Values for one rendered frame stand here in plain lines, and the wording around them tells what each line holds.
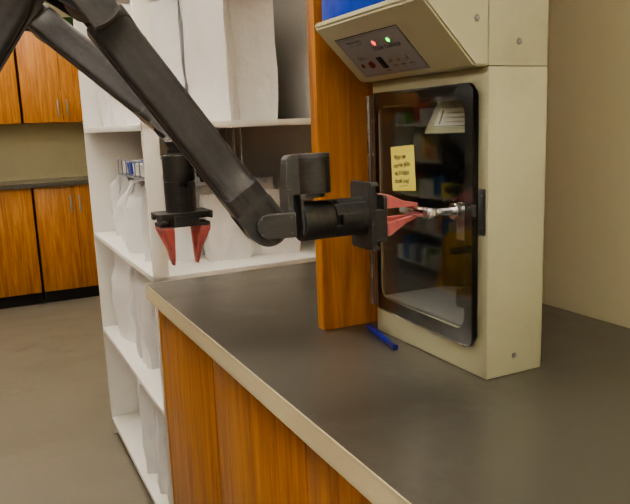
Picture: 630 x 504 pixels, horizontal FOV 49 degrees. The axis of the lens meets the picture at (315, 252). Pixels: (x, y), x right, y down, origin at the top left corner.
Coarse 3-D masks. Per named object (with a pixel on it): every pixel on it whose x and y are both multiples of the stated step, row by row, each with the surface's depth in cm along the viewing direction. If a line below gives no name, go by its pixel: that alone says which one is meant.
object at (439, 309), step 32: (384, 96) 120; (416, 96) 111; (448, 96) 103; (384, 128) 121; (416, 128) 112; (448, 128) 104; (384, 160) 123; (416, 160) 113; (448, 160) 105; (384, 192) 124; (416, 192) 114; (448, 192) 106; (416, 224) 115; (448, 224) 107; (384, 256) 126; (416, 256) 116; (448, 256) 108; (384, 288) 128; (416, 288) 117; (448, 288) 109; (416, 320) 118; (448, 320) 110
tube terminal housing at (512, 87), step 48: (528, 0) 99; (528, 48) 100; (480, 96) 100; (528, 96) 101; (480, 144) 101; (528, 144) 103; (528, 192) 104; (480, 240) 103; (528, 240) 106; (480, 288) 105; (528, 288) 107; (432, 336) 118; (480, 336) 106; (528, 336) 109
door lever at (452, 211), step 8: (400, 208) 110; (408, 208) 107; (416, 208) 105; (424, 208) 104; (432, 208) 103; (440, 208) 104; (448, 208) 104; (456, 208) 104; (424, 216) 103; (432, 216) 103; (456, 216) 104
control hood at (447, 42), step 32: (416, 0) 92; (448, 0) 93; (480, 0) 95; (320, 32) 118; (352, 32) 111; (416, 32) 99; (448, 32) 94; (480, 32) 96; (352, 64) 121; (448, 64) 101; (480, 64) 97
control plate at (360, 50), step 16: (368, 32) 108; (384, 32) 104; (400, 32) 102; (352, 48) 116; (368, 48) 112; (384, 48) 109; (400, 48) 105; (368, 64) 117; (400, 64) 109; (416, 64) 106
